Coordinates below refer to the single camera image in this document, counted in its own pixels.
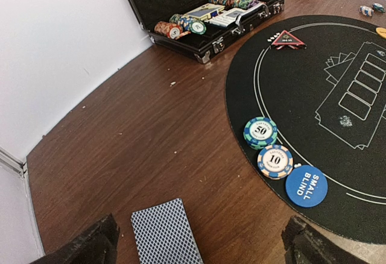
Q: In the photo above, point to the white blue chips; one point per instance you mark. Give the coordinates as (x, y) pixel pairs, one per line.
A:
(275, 161)

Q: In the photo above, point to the blue playing card deck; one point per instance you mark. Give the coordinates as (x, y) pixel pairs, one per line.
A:
(163, 234)

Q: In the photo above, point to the white blue chip stack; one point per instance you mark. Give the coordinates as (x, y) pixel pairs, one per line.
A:
(366, 11)

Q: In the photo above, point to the yellow card box in case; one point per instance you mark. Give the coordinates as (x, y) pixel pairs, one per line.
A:
(206, 11)

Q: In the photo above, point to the blue small blind button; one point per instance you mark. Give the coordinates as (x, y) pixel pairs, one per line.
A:
(306, 186)

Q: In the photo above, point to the left aluminium frame post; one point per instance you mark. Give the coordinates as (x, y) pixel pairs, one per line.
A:
(20, 237)

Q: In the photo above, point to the orange big blind button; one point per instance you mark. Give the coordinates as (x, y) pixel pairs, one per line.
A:
(381, 32)

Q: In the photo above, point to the multicolour chip row in case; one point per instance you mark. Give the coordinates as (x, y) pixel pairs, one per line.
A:
(217, 2)

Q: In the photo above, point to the black poker chip case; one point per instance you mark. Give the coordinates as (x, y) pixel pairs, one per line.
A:
(206, 46)

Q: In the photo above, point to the red triangle all-in marker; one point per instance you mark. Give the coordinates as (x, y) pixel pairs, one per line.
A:
(286, 40)

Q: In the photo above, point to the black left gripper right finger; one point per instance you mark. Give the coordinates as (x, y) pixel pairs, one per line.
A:
(306, 242)

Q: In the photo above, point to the green chip stack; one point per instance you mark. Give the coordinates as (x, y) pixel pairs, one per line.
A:
(378, 7)

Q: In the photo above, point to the round black poker mat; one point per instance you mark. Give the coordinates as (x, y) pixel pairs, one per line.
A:
(328, 102)

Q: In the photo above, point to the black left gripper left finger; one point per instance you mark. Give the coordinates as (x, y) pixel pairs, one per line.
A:
(97, 244)

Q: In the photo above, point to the green chips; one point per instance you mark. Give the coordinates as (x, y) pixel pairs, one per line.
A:
(260, 132)

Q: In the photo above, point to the red chip row in case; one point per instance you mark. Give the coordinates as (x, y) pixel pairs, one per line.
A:
(170, 30)

